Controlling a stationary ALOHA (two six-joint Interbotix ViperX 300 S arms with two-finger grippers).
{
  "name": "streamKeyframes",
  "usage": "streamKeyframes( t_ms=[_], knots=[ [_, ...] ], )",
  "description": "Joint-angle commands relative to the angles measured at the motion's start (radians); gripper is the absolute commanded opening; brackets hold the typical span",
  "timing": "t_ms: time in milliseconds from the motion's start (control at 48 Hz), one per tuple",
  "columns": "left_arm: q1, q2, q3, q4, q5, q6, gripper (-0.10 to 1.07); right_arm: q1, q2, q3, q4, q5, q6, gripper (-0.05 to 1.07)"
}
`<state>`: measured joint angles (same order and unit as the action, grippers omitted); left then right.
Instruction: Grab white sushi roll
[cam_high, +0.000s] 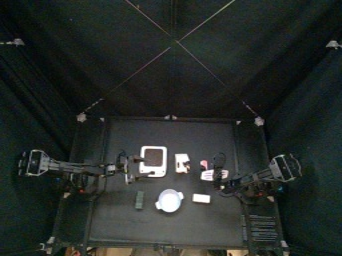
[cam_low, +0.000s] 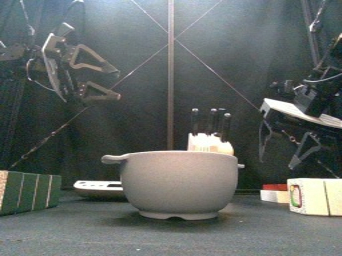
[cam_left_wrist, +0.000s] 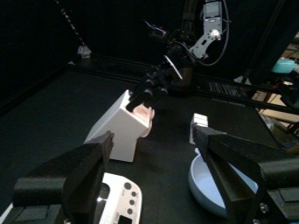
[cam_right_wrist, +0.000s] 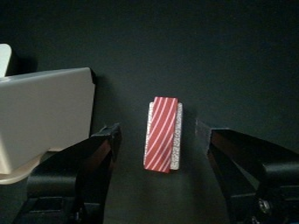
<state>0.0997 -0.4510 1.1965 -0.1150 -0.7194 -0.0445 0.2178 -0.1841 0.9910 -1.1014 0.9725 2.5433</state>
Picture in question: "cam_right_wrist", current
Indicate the white plastic box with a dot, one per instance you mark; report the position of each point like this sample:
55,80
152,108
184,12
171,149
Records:
43,119

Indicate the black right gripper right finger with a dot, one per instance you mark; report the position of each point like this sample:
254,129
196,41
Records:
248,163

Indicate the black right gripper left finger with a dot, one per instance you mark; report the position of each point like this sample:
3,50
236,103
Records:
91,163

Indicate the red striped toy nigiri sushi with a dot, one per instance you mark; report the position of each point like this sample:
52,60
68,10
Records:
163,134

